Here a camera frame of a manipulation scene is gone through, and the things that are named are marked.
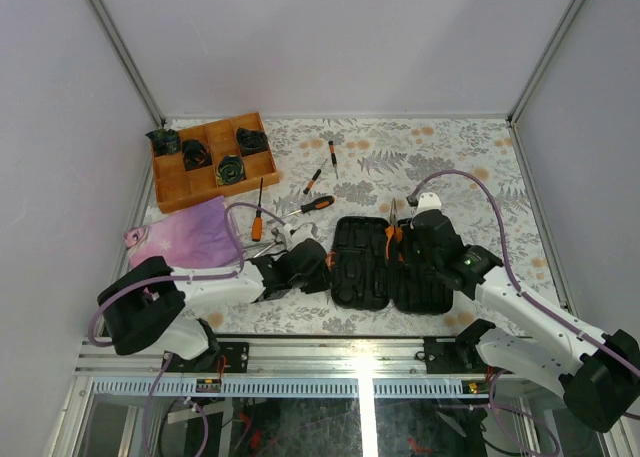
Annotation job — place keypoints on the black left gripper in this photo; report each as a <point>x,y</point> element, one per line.
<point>323,284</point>

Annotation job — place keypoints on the orange wooden compartment tray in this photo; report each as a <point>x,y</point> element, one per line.
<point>177,189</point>

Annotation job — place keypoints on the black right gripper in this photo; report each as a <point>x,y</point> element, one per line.
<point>412,231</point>

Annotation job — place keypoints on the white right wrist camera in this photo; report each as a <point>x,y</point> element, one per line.
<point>424,201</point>

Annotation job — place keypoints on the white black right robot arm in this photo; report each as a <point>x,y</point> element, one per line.
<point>596,374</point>

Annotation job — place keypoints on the claw hammer black handle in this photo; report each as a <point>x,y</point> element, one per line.
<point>280,242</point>

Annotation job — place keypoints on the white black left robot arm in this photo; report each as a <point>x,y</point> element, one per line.
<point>157,306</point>

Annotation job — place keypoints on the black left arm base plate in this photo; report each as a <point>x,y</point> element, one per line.
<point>228,357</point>

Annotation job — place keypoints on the black plastic tool case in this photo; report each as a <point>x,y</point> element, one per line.
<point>363,279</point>

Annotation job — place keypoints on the thick orange black screwdriver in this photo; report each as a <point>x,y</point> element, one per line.
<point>317,204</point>

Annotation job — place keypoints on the orange black needle-nose pliers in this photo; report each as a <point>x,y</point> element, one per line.
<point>394,236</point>

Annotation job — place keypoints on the small precision screwdriver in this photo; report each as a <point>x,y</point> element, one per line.
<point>314,178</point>
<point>333,158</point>

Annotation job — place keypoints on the dark rolled tape far left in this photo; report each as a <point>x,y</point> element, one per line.
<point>164,142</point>

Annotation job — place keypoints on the grey slotted cable duct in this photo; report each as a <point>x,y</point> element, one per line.
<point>288,387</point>

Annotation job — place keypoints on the long orange black screwdriver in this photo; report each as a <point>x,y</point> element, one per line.
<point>257,225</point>

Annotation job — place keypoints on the aluminium front rail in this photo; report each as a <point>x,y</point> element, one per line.
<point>300,356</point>

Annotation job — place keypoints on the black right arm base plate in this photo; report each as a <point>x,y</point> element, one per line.
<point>451,355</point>

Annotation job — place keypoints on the purple cloth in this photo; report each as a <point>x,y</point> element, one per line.
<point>194,238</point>

